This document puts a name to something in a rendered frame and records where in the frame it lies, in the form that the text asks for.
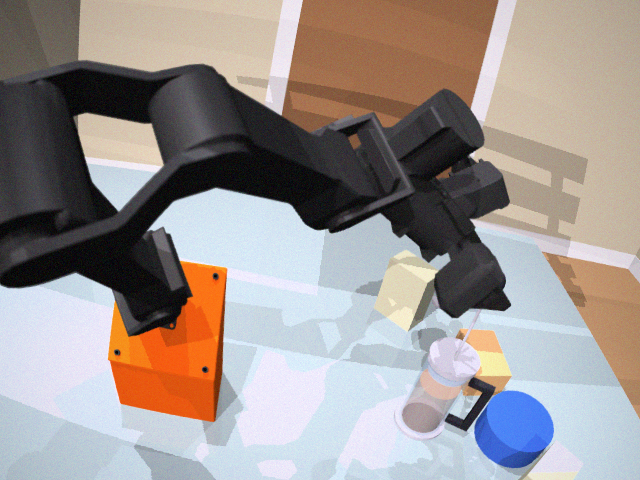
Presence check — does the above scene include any blue cylinder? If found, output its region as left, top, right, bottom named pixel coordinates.
left=474, top=390, right=554, bottom=468

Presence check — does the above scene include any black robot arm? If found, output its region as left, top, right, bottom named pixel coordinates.
left=0, top=60, right=510, bottom=337

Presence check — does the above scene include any french press coffee maker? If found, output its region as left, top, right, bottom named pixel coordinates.
left=394, top=309, right=496, bottom=441

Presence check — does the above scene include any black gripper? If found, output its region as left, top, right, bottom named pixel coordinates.
left=385, top=179, right=511, bottom=318

